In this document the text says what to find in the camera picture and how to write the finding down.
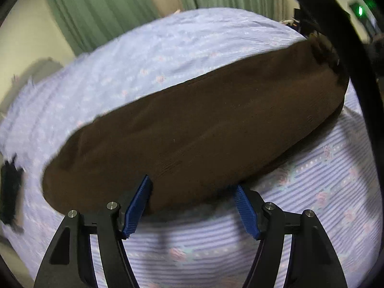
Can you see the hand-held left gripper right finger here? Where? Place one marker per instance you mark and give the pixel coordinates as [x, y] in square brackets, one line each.
[246, 211]

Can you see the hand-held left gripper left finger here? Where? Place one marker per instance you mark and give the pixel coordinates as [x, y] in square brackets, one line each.
[136, 207]

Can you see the brown pants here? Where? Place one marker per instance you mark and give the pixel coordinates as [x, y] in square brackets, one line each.
[195, 132]

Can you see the black cloth item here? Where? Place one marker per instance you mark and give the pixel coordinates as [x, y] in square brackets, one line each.
[10, 190]

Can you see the lilac floral striped bed sheet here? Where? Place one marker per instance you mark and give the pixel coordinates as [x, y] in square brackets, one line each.
[126, 75]

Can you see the green curtain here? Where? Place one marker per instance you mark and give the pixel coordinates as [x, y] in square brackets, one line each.
[99, 9]

